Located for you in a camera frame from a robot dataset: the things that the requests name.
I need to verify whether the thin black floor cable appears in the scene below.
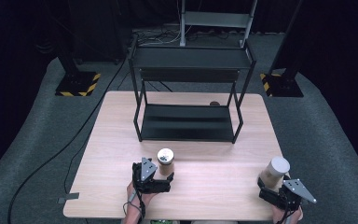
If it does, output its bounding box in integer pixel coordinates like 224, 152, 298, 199
63, 132, 92, 195

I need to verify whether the jar with white lid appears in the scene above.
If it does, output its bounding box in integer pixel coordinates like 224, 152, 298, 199
259, 156, 291, 190

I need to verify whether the grey metal stand frame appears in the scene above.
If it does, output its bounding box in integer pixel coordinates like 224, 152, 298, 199
179, 0, 258, 49

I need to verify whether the black stand with striped base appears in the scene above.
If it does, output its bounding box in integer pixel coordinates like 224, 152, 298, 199
259, 0, 305, 98
54, 0, 102, 98

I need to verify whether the person's left hand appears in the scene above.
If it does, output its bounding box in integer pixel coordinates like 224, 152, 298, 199
126, 181, 157, 219

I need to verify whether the grey tape piece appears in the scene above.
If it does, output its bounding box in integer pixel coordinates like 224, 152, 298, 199
57, 192, 80, 205

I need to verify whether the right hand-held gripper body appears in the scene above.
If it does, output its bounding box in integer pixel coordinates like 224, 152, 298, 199
258, 175, 318, 213

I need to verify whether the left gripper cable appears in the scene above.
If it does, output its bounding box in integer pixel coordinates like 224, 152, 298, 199
122, 189, 147, 224

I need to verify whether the black two-tier metal shelf rack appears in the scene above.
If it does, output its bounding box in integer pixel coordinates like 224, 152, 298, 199
127, 33, 257, 145

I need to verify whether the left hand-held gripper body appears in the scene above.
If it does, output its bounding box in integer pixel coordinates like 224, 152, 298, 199
131, 157, 172, 195

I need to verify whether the person's right hand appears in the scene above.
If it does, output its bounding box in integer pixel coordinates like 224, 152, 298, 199
271, 203, 304, 224

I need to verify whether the bundle of floor cables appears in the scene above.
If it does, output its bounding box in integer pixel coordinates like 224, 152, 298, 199
133, 27, 182, 47

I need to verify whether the long black floor cable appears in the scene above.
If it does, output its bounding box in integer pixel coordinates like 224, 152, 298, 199
7, 57, 129, 224

